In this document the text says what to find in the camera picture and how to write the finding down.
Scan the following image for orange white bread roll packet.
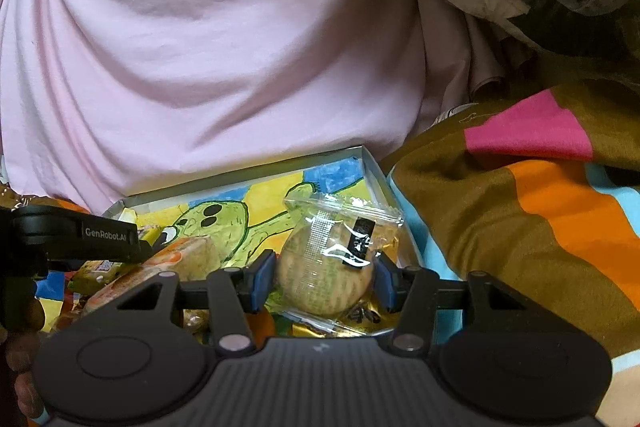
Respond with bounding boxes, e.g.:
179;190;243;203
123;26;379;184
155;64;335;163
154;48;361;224
82;236;221;314

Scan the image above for yellow green snack packet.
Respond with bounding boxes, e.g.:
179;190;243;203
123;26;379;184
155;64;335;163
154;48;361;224
67;260;127;297

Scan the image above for round cookie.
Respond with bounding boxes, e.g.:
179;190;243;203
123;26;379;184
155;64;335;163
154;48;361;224
274;193;404;317

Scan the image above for dark dried meat snack packet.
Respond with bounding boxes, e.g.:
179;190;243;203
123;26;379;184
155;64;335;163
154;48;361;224
260;291;400;338

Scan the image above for person's left hand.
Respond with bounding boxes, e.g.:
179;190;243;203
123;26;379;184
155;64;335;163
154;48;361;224
1;298;44;426

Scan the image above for grey tray with cartoon picture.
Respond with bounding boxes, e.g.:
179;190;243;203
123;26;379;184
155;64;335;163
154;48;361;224
34;145;419;341

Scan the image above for colourful striped brown duvet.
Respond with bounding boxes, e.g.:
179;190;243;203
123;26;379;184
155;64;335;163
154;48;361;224
382;57;639;426

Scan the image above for pink cloth sheet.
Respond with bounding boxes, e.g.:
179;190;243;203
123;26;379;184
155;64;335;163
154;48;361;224
1;0;501;212

